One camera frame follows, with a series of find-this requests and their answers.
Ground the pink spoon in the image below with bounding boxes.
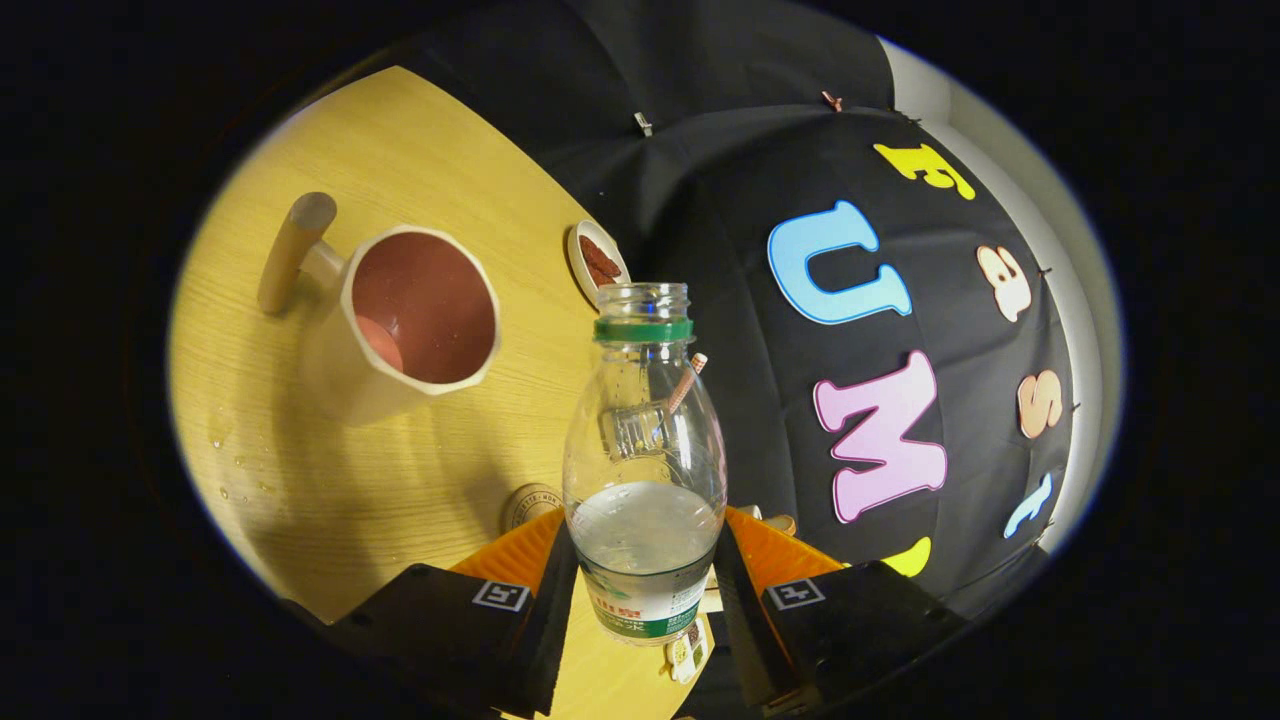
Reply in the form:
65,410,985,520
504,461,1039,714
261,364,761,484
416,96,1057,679
668,352,708,416

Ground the black backdrop cloth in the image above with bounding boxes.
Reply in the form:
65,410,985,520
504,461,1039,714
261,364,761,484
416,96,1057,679
395,0,1079,626

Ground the clear plastic bottle green ring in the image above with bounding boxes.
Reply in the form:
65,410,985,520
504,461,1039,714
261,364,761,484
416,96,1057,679
562,282,728,646

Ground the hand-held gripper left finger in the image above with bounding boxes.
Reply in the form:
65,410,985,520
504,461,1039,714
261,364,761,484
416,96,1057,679
330,507,579,718

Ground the cream cup brown inside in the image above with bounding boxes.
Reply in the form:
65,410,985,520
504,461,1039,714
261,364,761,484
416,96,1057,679
258,192,501,428

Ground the round cork coaster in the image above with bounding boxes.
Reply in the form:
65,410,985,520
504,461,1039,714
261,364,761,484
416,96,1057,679
500,483,564,534

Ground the small white plate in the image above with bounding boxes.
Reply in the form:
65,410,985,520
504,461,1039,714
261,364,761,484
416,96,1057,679
567,219,631,309

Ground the wooden table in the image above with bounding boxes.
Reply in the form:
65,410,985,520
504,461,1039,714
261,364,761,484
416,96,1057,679
168,65,716,720

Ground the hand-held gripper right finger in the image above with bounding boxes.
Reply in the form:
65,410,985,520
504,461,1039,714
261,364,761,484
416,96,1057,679
712,505,969,718

